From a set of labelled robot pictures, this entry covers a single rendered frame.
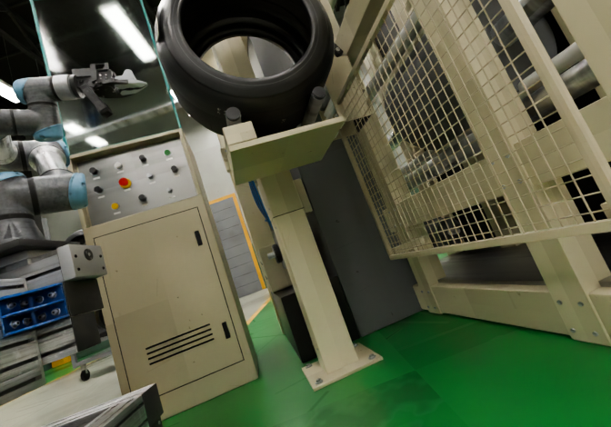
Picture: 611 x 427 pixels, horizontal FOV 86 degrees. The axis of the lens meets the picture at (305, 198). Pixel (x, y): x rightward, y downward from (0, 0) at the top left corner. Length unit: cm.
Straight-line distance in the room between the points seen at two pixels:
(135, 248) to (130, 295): 21
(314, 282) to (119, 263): 91
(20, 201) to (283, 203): 81
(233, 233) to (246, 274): 134
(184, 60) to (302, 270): 82
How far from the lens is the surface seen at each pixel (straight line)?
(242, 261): 1023
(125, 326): 172
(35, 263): 111
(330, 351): 133
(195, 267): 164
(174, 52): 114
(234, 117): 102
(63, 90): 128
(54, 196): 123
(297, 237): 129
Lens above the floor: 43
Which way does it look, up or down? 10 degrees up
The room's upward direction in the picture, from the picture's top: 20 degrees counter-clockwise
